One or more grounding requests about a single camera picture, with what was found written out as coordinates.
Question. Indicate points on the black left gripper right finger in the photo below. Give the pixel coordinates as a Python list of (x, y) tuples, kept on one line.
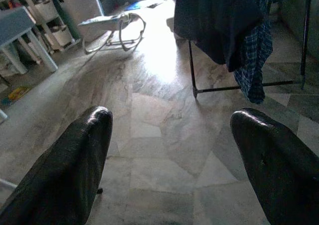
[(279, 165)]

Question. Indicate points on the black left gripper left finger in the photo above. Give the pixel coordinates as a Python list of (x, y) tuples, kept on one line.
[(62, 165)]

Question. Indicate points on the colourful floor toy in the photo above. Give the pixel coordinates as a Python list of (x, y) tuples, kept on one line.
[(17, 93)]

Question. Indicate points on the blue plaid shirt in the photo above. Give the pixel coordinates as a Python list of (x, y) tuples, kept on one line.
[(256, 60)]

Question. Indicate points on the black metal clothes rack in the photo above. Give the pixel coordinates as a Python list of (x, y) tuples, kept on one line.
[(192, 68)]

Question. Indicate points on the white baby bouncer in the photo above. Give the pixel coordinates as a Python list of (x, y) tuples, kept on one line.
[(99, 24)]

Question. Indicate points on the grey folding table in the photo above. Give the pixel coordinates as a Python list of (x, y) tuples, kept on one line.
[(12, 23)]

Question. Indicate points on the white shelf unit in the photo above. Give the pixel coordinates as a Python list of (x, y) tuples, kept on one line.
[(47, 9)]

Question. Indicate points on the dark navy hanging garment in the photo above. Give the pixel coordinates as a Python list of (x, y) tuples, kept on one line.
[(211, 18)]

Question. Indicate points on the white storage box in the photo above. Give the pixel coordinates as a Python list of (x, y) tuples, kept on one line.
[(79, 3)]

